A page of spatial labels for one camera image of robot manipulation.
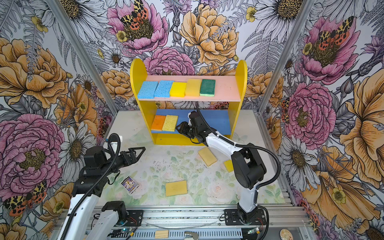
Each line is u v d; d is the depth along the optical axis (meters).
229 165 0.95
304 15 0.74
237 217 0.67
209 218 0.76
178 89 0.72
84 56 0.89
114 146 0.57
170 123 0.94
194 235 0.70
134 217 0.74
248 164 0.50
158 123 0.94
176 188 0.82
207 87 0.74
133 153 0.63
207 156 0.97
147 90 0.73
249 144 0.52
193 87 0.73
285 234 0.70
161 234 0.70
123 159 0.63
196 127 0.70
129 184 0.83
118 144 0.54
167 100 1.19
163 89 0.74
